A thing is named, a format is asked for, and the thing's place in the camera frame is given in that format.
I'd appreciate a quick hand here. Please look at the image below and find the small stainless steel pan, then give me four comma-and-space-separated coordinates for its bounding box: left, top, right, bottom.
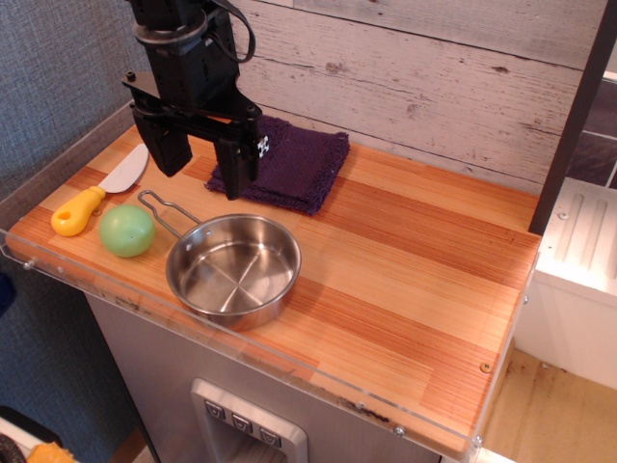
138, 190, 302, 331

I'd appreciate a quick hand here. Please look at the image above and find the yellow handled toy knife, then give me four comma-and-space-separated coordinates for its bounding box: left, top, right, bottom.
50, 144, 149, 236

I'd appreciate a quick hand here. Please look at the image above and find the grey toy fridge cabinet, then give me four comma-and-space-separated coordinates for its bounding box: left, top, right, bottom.
88, 296, 442, 462

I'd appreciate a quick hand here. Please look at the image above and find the purple towel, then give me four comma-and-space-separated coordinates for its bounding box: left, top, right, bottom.
205, 115, 351, 217

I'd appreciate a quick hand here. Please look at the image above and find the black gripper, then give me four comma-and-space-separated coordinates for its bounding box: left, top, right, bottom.
123, 29, 261, 201

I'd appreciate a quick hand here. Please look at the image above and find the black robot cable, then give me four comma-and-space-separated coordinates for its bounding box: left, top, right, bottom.
206, 0, 256, 64

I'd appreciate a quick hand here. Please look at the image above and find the orange object bottom left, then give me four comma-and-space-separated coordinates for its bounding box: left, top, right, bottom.
26, 443, 76, 463

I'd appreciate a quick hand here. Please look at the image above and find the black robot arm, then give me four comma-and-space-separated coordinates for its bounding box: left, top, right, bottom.
123, 1, 262, 200

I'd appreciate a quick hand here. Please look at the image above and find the silver dispenser button panel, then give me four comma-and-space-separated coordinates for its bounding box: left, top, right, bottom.
191, 378, 309, 462

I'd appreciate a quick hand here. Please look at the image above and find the dark right shelf post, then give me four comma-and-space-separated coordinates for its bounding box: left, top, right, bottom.
528, 0, 616, 235

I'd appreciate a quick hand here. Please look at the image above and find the clear acrylic left guard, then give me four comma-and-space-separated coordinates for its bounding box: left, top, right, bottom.
1, 102, 133, 230

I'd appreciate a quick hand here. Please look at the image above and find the green toy ball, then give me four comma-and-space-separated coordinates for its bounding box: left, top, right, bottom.
98, 204, 155, 258

